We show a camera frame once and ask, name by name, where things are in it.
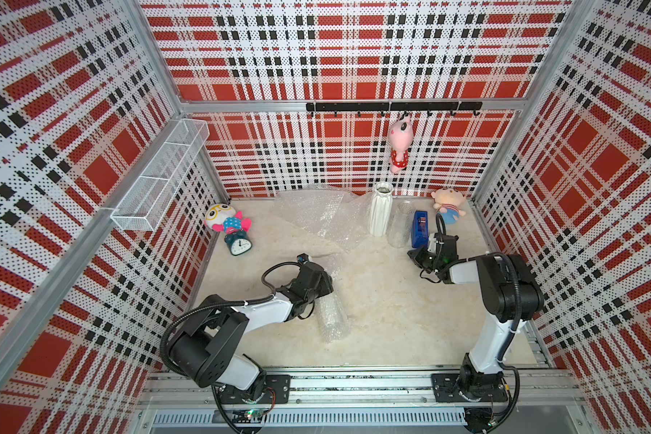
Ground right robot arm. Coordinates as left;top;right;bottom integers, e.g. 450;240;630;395
408;211;544;403

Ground teal alarm clock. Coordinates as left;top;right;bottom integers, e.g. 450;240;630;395
224;230;253;256

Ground black hook rail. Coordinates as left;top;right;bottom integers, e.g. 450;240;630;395
306;101;484;114

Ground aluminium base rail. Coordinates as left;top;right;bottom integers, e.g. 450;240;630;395
135;365;584;430

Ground white pink owl plush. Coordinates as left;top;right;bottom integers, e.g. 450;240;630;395
204;204;252;234

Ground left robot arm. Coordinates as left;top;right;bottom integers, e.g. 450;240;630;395
159;253;334;394

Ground tall white ribbed vase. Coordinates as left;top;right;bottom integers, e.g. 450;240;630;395
369;182;393;237

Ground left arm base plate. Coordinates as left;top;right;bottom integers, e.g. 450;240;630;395
219;374;292;405

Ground white wire mesh shelf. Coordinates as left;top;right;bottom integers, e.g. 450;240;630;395
111;119;209;231

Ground blue tape dispenser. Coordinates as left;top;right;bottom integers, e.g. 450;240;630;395
410;210;429;249

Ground pink hanging plush toy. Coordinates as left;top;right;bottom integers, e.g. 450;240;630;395
388;115;414;175

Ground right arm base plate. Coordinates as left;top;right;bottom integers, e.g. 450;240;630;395
431;373;508;404

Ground plush doll blue pants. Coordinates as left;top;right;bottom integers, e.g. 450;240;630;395
431;189;467;225

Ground bubble wrap pile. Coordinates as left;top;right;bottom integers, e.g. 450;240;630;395
272;186;372;251

